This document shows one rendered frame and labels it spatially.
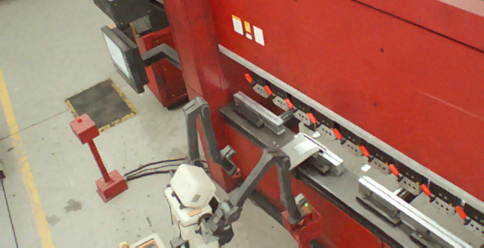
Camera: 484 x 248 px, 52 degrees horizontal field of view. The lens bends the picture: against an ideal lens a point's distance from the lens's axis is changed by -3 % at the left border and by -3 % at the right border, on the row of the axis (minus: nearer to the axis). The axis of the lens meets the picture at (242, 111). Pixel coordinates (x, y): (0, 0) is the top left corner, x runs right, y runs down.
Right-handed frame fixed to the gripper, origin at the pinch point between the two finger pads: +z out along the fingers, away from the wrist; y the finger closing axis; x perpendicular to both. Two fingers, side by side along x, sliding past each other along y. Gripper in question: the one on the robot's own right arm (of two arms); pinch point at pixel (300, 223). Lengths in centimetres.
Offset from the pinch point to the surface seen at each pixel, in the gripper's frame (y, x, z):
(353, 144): 47, -3, -34
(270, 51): 46, 61, -70
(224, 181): -21, 118, 60
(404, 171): 54, -38, -36
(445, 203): 57, -63, -31
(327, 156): 38.4, 21.6, -7.1
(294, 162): 19.8, 27.4, -15.4
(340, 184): 33.7, 5.1, 1.6
